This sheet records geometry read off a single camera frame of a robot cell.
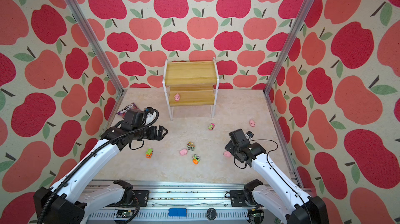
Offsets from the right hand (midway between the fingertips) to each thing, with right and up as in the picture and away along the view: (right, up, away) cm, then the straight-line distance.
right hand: (234, 147), depth 83 cm
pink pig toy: (-32, +28, +10) cm, 44 cm away
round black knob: (-14, -21, -20) cm, 32 cm away
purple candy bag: (-67, +22, +25) cm, 75 cm away
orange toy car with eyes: (-21, -7, +3) cm, 23 cm away
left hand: (-38, +10, -5) cm, 39 cm away
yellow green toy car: (-24, -1, +8) cm, 25 cm away
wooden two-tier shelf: (-24, +34, -4) cm, 42 cm away
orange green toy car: (-47, -4, +4) cm, 48 cm away
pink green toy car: (-11, +9, +15) cm, 21 cm away
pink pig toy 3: (+16, +11, +18) cm, 27 cm away
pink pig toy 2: (-3, -5, +4) cm, 7 cm away
